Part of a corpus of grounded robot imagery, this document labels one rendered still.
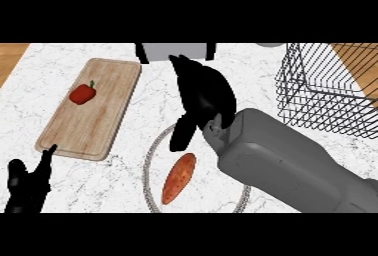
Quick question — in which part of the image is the black wire basket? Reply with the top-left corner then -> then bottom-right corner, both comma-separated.
273,42 -> 378,140

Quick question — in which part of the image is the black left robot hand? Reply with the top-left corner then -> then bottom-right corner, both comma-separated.
3,143 -> 59,214

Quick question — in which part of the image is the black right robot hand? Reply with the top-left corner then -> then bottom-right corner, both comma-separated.
168,54 -> 238,153

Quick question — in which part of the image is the pale grey round object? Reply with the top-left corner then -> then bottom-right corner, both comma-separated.
255,42 -> 288,48

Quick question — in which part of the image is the orange sweet potato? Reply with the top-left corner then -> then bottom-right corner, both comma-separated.
161,152 -> 198,206

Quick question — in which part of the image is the red bell pepper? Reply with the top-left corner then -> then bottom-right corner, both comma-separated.
68,80 -> 97,106

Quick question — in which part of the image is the grey appliance with black legs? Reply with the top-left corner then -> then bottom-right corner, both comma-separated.
133,42 -> 218,65

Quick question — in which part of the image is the wooden cutting board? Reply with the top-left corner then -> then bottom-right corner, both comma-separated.
34,57 -> 143,162

